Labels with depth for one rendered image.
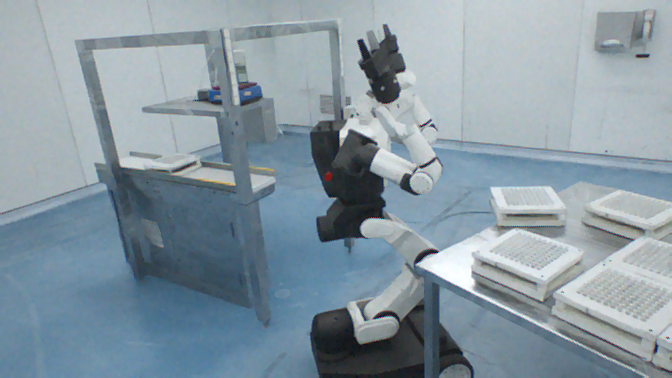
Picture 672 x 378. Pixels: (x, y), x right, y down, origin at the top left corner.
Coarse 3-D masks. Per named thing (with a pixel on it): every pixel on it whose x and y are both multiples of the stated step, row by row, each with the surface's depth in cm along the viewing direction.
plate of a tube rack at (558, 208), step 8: (496, 192) 193; (528, 192) 191; (552, 192) 189; (496, 200) 186; (504, 200) 185; (528, 200) 183; (504, 208) 178; (512, 208) 177; (520, 208) 177; (528, 208) 176; (536, 208) 176; (544, 208) 175; (552, 208) 175; (560, 208) 174
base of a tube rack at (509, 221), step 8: (496, 208) 190; (496, 216) 183; (520, 216) 181; (528, 216) 180; (544, 216) 179; (552, 216) 179; (504, 224) 179; (512, 224) 178; (520, 224) 178; (528, 224) 177; (536, 224) 177; (544, 224) 176; (552, 224) 176; (560, 224) 175
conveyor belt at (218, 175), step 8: (120, 160) 325; (128, 160) 323; (136, 160) 322; (144, 160) 320; (152, 160) 320; (96, 168) 314; (136, 168) 304; (144, 168) 302; (200, 168) 292; (208, 168) 290; (184, 176) 279; (192, 176) 277; (200, 176) 276; (208, 176) 275; (216, 176) 274; (224, 176) 273; (232, 176) 271; (256, 176) 268; (264, 176) 267; (192, 184) 266; (256, 184) 255; (264, 184) 258; (272, 184) 263; (256, 192) 253
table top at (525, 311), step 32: (576, 192) 206; (608, 192) 203; (576, 224) 177; (448, 256) 161; (608, 256) 153; (448, 288) 148; (480, 288) 141; (512, 320) 130; (544, 320) 125; (576, 352) 117; (608, 352) 112
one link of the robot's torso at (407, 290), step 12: (408, 264) 224; (408, 276) 215; (420, 276) 208; (396, 288) 216; (408, 288) 212; (420, 288) 209; (372, 300) 222; (384, 300) 217; (396, 300) 213; (408, 300) 214; (372, 312) 215; (384, 312) 212; (396, 312) 215; (408, 312) 217
